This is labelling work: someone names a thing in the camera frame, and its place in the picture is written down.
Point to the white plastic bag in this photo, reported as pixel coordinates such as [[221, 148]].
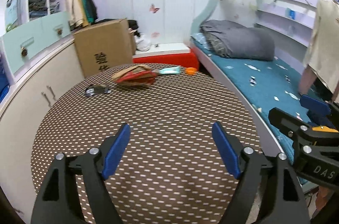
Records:
[[142, 43]]

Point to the large cardboard box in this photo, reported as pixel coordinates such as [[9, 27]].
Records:
[[103, 46]]

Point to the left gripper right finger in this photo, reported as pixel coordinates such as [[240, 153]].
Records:
[[282, 198]]

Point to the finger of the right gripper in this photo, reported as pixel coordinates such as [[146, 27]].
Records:
[[317, 106]]

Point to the orange round object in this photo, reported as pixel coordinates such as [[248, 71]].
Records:
[[191, 71]]

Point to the hanging beige garment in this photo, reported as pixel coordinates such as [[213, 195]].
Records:
[[321, 58]]

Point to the brown dotted tablecloth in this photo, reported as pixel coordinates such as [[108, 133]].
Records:
[[171, 171]]

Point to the hanging clothes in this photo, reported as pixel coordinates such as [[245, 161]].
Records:
[[82, 13]]

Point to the black wrapper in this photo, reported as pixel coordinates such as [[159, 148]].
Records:
[[93, 90]]

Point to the grey folded duvet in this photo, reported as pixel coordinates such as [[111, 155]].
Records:
[[229, 39]]

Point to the red and brown paper bag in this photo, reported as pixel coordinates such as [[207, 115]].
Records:
[[136, 76]]

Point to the white cabinet with drawers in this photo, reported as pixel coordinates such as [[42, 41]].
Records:
[[40, 62]]

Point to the teal tube wrapper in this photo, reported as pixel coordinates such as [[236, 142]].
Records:
[[168, 71]]

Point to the blue quilted bed cover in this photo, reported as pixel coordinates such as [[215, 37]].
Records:
[[262, 85]]

